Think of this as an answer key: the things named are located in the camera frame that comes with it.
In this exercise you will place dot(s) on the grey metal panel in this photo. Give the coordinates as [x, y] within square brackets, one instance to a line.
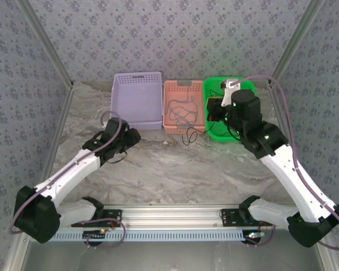
[169, 257]

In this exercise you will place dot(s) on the aluminium frame post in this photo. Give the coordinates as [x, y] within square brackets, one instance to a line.
[296, 42]
[45, 42]

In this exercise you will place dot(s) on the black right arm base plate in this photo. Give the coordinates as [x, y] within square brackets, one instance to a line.
[230, 217]

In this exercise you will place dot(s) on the purple plastic basket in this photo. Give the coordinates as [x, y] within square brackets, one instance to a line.
[135, 98]

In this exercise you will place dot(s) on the pink plastic basket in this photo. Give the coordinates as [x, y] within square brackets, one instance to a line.
[183, 87]

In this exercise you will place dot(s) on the green plastic basket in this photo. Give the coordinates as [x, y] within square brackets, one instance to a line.
[217, 132]

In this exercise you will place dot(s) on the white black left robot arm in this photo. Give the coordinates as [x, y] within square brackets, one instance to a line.
[70, 172]

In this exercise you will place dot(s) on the aluminium table side rail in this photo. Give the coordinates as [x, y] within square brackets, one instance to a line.
[56, 135]

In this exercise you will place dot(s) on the small circuit board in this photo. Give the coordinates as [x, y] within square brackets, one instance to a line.
[252, 235]
[94, 235]

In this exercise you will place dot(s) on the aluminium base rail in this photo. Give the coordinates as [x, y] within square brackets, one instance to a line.
[169, 216]

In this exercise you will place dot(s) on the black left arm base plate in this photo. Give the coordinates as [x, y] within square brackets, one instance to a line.
[113, 217]

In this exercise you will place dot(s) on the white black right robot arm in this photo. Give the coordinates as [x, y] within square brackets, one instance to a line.
[288, 175]

